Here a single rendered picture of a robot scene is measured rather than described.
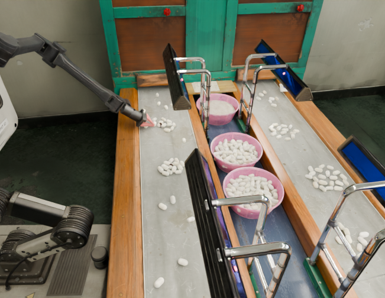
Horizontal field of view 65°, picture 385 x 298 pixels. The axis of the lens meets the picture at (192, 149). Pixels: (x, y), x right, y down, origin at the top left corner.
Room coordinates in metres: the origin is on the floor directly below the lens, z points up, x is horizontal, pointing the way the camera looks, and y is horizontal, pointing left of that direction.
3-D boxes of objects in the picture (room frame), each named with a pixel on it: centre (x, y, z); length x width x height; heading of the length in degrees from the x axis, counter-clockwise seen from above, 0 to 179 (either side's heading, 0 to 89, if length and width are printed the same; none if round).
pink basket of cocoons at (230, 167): (1.20, -0.23, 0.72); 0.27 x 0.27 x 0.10
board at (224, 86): (1.85, -0.12, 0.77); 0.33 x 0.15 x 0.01; 99
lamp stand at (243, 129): (1.49, -0.38, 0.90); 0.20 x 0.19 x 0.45; 9
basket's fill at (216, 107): (1.64, -0.15, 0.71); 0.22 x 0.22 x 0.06
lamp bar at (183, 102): (1.42, 0.09, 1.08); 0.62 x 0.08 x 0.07; 9
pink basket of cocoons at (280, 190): (0.92, -0.27, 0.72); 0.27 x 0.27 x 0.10
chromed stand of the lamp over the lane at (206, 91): (1.43, 0.01, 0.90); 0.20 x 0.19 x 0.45; 9
